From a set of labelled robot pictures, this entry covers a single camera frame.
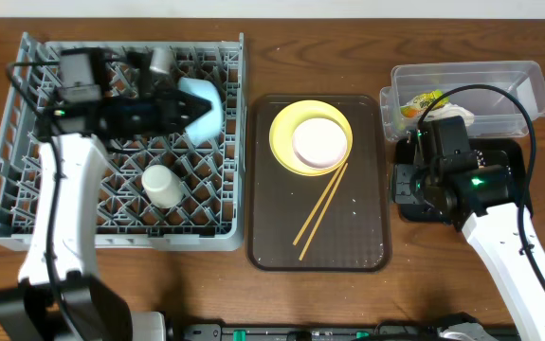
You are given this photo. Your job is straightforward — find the pink white bowl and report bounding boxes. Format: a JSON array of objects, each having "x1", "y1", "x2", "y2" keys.
[{"x1": 292, "y1": 117, "x2": 348, "y2": 169}]

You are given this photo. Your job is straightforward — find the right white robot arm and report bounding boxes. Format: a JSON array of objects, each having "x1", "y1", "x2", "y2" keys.
[{"x1": 392, "y1": 147, "x2": 545, "y2": 340}]

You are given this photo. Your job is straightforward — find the wooden chopstick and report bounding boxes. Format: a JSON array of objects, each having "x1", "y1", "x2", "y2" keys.
[
  {"x1": 298, "y1": 163, "x2": 349, "y2": 261},
  {"x1": 292, "y1": 162, "x2": 348, "y2": 246}
]

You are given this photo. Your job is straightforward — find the yellow round plate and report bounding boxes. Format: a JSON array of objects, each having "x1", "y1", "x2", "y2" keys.
[{"x1": 269, "y1": 100, "x2": 354, "y2": 176}]

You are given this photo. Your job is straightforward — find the upper wooden chopstick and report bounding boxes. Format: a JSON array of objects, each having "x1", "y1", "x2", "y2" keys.
[{"x1": 292, "y1": 162, "x2": 348, "y2": 246}]

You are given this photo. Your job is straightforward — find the light blue bowl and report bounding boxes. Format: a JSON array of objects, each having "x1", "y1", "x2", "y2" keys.
[{"x1": 178, "y1": 78, "x2": 225, "y2": 147}]

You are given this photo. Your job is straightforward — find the grey plastic dishwasher rack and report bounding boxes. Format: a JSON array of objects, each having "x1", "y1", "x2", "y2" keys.
[{"x1": 0, "y1": 34, "x2": 247, "y2": 251}]

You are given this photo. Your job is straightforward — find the black waste tray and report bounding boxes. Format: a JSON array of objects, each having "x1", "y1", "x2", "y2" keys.
[{"x1": 391, "y1": 138, "x2": 526, "y2": 224}]

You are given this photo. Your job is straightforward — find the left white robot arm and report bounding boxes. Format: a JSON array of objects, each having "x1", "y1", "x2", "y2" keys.
[{"x1": 0, "y1": 79, "x2": 223, "y2": 340}]

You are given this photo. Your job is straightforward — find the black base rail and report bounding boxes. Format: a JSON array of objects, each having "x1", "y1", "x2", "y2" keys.
[{"x1": 181, "y1": 312, "x2": 519, "y2": 341}]

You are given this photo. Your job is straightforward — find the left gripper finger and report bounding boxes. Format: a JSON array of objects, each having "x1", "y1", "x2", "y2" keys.
[
  {"x1": 165, "y1": 114, "x2": 206, "y2": 137},
  {"x1": 165, "y1": 89, "x2": 212, "y2": 117}
]

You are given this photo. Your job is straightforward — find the green snack wrapper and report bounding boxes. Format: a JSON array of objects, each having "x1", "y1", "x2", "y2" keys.
[{"x1": 400, "y1": 90, "x2": 444, "y2": 118}]

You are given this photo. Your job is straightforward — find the lower wooden chopstick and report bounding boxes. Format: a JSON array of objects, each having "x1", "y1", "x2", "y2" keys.
[{"x1": 298, "y1": 163, "x2": 349, "y2": 261}]

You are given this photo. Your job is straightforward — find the white tissue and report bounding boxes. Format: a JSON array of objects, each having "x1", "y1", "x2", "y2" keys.
[{"x1": 426, "y1": 103, "x2": 475, "y2": 127}]

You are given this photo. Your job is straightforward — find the clear plastic waste bin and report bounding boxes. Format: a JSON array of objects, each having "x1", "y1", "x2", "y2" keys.
[{"x1": 379, "y1": 60, "x2": 545, "y2": 143}]

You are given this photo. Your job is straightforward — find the dark brown serving tray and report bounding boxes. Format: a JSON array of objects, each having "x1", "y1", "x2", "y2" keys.
[{"x1": 246, "y1": 95, "x2": 391, "y2": 273}]

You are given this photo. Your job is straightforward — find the pale green cup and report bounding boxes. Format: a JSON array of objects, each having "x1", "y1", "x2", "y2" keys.
[{"x1": 141, "y1": 165, "x2": 183, "y2": 209}]

